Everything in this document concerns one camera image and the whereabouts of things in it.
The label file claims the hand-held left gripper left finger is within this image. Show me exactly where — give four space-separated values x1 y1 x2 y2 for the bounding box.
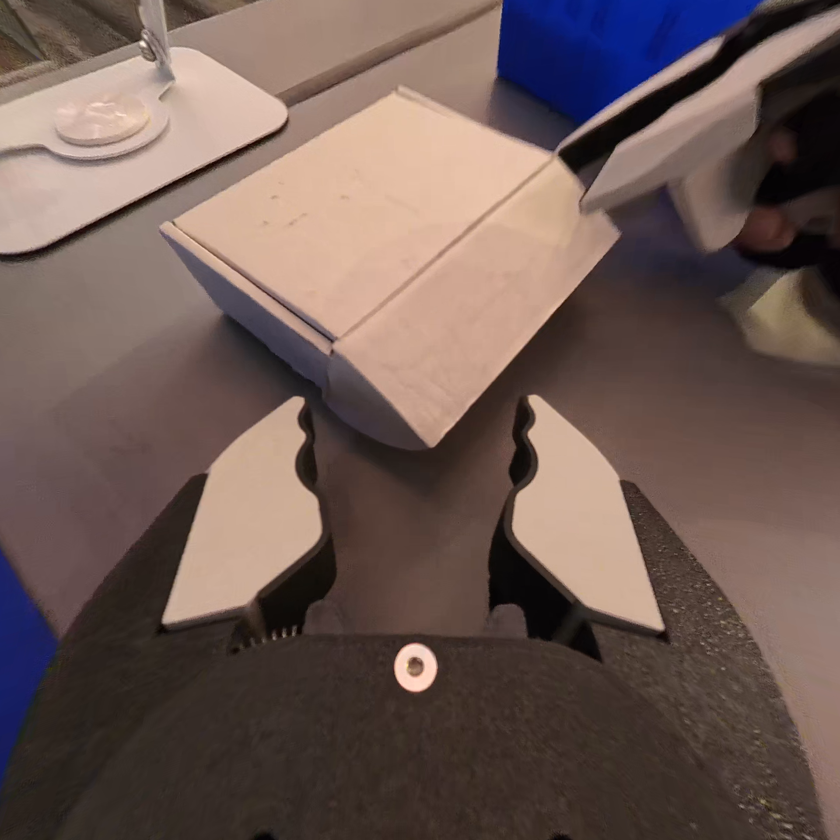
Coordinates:
159 395 337 647

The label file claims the document stand with white base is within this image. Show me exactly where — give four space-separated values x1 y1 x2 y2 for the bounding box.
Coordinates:
0 0 290 256

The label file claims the person's right hand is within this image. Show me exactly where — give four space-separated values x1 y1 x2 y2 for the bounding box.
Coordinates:
738 125 807 256

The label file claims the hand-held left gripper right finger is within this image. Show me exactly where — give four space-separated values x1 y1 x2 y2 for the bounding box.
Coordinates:
489 394 667 644

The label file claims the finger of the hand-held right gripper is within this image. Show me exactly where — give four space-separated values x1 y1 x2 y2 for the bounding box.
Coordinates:
577 62 763 214
556 0 840 175

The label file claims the white cardboard mailer box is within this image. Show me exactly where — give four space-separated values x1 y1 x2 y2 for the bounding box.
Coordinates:
159 85 623 452

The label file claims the blue plastic bin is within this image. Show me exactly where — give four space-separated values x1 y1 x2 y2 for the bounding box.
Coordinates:
0 548 60 765
497 0 782 126

